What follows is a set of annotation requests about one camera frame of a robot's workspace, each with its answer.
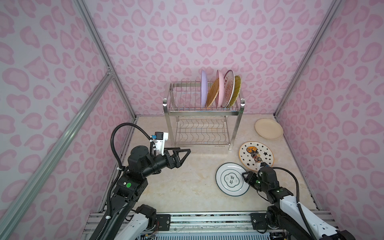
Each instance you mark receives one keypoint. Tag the orange rimmed star plate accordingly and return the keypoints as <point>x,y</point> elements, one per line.
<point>252,154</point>

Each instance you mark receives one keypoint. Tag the brown woven bamboo plate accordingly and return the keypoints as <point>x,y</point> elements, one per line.
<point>212,93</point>

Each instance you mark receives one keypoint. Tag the cream round plate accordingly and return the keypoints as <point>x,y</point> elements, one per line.
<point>269,129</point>

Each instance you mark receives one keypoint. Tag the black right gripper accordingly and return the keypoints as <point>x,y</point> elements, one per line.
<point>250,178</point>

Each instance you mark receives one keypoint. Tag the pink bear plate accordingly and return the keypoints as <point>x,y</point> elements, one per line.
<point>221,93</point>

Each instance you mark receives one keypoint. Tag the green rimmed woven bamboo plate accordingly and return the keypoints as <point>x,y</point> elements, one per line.
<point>238,83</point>

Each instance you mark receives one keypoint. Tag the stainless steel dish rack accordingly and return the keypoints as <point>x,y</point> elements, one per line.
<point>190,124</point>

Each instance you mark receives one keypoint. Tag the white plate dark rim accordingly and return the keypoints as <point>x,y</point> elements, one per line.
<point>229,179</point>

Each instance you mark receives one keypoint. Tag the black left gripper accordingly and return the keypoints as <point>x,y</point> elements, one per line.
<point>176,163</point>

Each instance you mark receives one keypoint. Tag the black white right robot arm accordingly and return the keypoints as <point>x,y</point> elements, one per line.
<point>286,211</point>

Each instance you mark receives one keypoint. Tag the purple bear plate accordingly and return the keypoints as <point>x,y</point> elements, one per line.
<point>204,88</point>

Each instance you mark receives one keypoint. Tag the white plate orange sunburst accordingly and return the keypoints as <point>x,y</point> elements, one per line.
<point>229,79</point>

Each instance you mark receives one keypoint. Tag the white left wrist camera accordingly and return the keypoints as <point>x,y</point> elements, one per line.
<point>158,143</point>

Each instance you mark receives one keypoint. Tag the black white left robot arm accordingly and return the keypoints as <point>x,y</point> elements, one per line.
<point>130,186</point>

